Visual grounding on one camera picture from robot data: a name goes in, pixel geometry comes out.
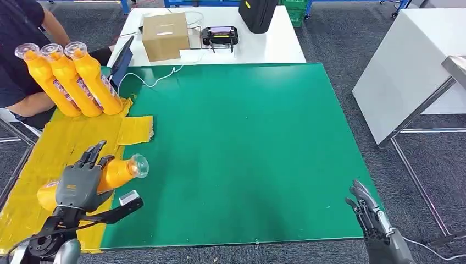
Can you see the orange drink bottle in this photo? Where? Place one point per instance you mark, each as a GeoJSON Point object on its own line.
{"type": "Point", "coordinates": [120, 171]}
{"type": "Point", "coordinates": [43, 78]}
{"type": "Point", "coordinates": [67, 78]}
{"type": "Point", "coordinates": [91, 74]}

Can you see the green plastic crate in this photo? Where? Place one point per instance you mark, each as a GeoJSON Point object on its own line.
{"type": "Point", "coordinates": [295, 12]}

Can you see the dark blue tablet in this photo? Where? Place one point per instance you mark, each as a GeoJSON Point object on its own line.
{"type": "Point", "coordinates": [123, 62]}

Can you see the green table mat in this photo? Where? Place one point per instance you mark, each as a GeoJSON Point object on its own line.
{"type": "Point", "coordinates": [236, 127]}

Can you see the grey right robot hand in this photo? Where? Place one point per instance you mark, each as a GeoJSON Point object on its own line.
{"type": "Point", "coordinates": [386, 247]}

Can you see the black handheld controller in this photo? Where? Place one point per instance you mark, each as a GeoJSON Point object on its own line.
{"type": "Point", "coordinates": [220, 35]}

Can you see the black carrying case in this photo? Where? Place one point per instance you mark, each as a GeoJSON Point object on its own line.
{"type": "Point", "coordinates": [257, 14]}

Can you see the white seat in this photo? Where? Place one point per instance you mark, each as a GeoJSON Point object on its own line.
{"type": "Point", "coordinates": [11, 118]}

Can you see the large white table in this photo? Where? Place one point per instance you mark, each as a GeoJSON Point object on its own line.
{"type": "Point", "coordinates": [400, 73]}

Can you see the small white table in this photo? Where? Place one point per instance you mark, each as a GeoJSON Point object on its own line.
{"type": "Point", "coordinates": [273, 45]}

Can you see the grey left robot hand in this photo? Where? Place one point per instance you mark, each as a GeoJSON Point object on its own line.
{"type": "Point", "coordinates": [78, 186]}

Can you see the yellow sheet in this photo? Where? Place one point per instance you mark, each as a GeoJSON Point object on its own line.
{"type": "Point", "coordinates": [54, 145]}

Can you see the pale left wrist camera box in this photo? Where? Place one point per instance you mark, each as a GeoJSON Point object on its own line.
{"type": "Point", "coordinates": [129, 198]}

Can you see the brown cardboard box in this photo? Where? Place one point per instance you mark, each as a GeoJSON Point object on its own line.
{"type": "Point", "coordinates": [165, 36]}

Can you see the person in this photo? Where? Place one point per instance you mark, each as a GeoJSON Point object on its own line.
{"type": "Point", "coordinates": [18, 22]}

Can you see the blue shelf frame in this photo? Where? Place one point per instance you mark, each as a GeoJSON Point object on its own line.
{"type": "Point", "coordinates": [124, 5]}

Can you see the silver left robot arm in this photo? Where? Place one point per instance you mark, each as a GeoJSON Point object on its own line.
{"type": "Point", "coordinates": [67, 253]}

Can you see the grey metal table frame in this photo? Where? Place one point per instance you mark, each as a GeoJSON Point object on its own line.
{"type": "Point", "coordinates": [429, 130]}

